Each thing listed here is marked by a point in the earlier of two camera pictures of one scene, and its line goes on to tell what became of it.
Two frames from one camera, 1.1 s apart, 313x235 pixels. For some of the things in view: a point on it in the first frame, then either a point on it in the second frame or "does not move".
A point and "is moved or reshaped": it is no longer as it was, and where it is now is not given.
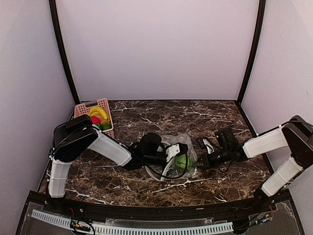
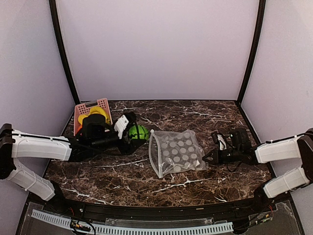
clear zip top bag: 181,158 is moved or reshaped
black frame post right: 261,17 does not move
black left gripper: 163,169 → 131,147
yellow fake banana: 98,110 does not move
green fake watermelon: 180,161 → 140,132
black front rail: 259,206 does not move
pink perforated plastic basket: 82,108 does not move
